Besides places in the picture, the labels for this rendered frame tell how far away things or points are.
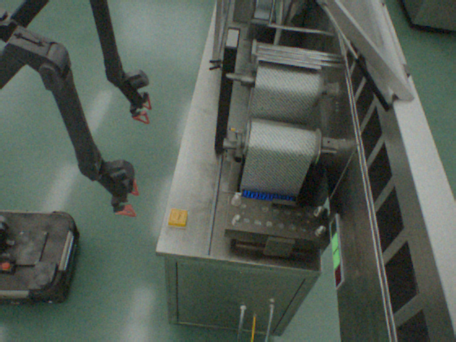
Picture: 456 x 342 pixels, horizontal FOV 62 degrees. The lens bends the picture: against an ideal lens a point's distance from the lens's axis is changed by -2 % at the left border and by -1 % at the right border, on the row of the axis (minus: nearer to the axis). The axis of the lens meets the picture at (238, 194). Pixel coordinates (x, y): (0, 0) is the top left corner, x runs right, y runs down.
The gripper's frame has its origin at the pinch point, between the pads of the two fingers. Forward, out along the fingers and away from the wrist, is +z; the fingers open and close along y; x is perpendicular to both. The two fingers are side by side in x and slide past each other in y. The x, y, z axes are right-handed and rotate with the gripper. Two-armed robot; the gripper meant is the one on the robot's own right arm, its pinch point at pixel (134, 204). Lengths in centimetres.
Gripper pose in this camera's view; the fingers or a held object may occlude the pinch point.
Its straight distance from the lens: 147.1
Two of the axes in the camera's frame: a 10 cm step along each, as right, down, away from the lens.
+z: 3.9, 5.5, 7.4
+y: -0.4, -7.9, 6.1
